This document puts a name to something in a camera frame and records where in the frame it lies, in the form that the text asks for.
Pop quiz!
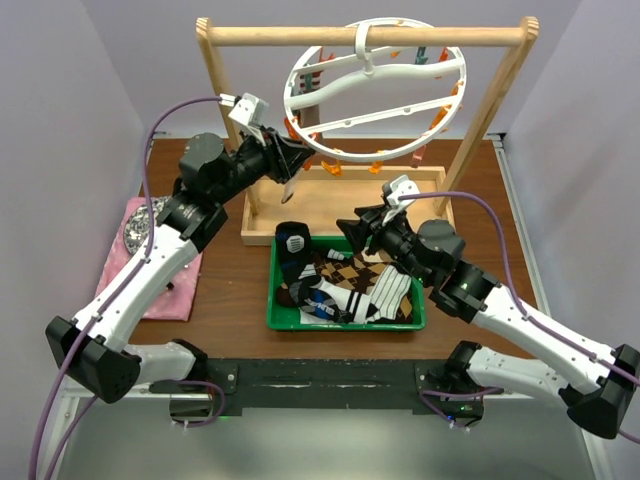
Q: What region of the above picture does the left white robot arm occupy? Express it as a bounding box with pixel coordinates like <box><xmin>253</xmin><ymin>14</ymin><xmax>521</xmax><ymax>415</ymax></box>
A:
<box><xmin>45</xmin><ymin>127</ymin><xmax>315</xmax><ymax>404</ymax></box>

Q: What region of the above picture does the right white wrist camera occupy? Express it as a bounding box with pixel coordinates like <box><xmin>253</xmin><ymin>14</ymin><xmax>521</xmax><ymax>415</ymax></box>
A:
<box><xmin>382</xmin><ymin>174</ymin><xmax>420</xmax><ymax>225</ymax></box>

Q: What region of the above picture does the black blue sports sock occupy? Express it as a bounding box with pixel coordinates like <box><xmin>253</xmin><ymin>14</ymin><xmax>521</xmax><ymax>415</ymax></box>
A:
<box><xmin>275</xmin><ymin>221</ymin><xmax>332</xmax><ymax>315</ymax></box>

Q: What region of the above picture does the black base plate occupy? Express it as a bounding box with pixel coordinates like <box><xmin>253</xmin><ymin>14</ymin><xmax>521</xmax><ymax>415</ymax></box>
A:
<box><xmin>148</xmin><ymin>357</ymin><xmax>505</xmax><ymax>419</ymax></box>

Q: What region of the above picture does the white black striped sock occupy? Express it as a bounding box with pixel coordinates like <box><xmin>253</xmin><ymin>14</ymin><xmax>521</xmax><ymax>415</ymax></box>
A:
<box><xmin>366</xmin><ymin>264</ymin><xmax>412</xmax><ymax>323</ymax></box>

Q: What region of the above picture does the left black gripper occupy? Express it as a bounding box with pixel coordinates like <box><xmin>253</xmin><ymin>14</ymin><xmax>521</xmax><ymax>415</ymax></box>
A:
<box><xmin>212</xmin><ymin>124</ymin><xmax>314</xmax><ymax>205</ymax></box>

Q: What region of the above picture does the blue patterned plate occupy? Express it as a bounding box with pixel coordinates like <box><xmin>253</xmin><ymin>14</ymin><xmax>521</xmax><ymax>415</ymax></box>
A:
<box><xmin>122</xmin><ymin>197</ymin><xmax>150</xmax><ymax>256</ymax></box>

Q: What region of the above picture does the green plastic bin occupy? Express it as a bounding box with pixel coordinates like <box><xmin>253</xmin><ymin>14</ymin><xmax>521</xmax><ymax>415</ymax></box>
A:
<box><xmin>266</xmin><ymin>236</ymin><xmax>427</xmax><ymax>332</ymax></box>

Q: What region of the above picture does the pink cloth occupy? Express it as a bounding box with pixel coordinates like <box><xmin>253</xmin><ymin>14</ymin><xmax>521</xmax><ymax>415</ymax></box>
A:
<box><xmin>95</xmin><ymin>197</ymin><xmax>203</xmax><ymax>321</ymax></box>

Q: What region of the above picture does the beige tan sock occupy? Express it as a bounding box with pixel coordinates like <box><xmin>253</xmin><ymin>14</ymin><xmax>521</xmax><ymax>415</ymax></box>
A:
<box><xmin>281</xmin><ymin>175</ymin><xmax>298</xmax><ymax>204</ymax></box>

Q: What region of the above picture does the wooden hanger rack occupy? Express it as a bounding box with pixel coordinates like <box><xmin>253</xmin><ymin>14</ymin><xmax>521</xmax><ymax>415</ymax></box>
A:
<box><xmin>195</xmin><ymin>16</ymin><xmax>539</xmax><ymax>246</ymax></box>

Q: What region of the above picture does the white round clip hanger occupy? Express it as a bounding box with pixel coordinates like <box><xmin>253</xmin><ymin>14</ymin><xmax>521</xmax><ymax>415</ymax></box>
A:
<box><xmin>283</xmin><ymin>17</ymin><xmax>467</xmax><ymax>176</ymax></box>

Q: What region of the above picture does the white black banded sock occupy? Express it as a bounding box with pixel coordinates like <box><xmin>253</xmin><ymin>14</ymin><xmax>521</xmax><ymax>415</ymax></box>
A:
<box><xmin>307</xmin><ymin>249</ymin><xmax>374</xmax><ymax>324</ymax></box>

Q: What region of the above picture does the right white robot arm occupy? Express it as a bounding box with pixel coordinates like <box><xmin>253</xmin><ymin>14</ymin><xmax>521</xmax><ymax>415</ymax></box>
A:
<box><xmin>336</xmin><ymin>205</ymin><xmax>639</xmax><ymax>439</ymax></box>

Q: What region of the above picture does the grey sock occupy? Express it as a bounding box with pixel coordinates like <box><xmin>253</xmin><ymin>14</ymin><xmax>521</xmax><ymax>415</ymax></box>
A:
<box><xmin>298</xmin><ymin>71</ymin><xmax>321</xmax><ymax>127</ymax></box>

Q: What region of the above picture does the brown argyle sock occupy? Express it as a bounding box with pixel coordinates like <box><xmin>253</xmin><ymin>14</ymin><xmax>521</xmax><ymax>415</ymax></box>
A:
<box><xmin>313</xmin><ymin>248</ymin><xmax>413</xmax><ymax>324</ymax></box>

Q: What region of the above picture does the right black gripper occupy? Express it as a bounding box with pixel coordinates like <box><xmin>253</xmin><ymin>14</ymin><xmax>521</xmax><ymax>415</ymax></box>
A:
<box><xmin>336</xmin><ymin>202</ymin><xmax>433</xmax><ymax>285</ymax></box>

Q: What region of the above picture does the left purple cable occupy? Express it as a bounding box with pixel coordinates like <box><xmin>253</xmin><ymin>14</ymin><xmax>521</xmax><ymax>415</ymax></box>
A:
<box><xmin>27</xmin><ymin>95</ymin><xmax>231</xmax><ymax>480</ymax></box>

